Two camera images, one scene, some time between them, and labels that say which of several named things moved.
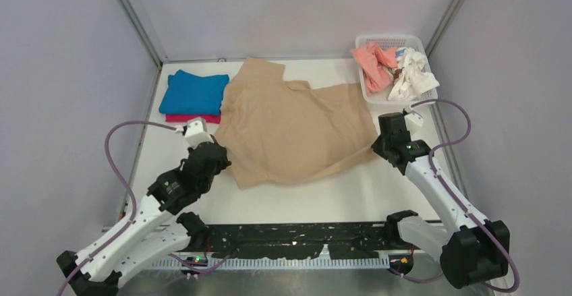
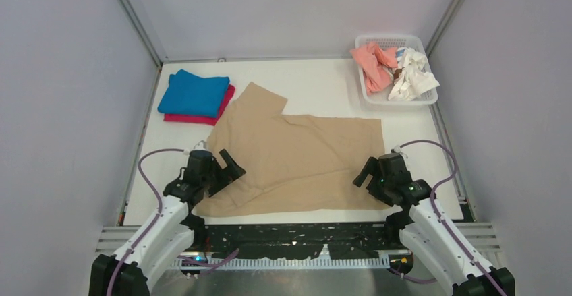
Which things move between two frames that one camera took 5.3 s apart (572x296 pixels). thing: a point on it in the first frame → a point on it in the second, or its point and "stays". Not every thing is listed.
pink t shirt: (372, 57) stays
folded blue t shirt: (189, 94) stays
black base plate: (354, 240) stays
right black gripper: (377, 148) → (373, 168)
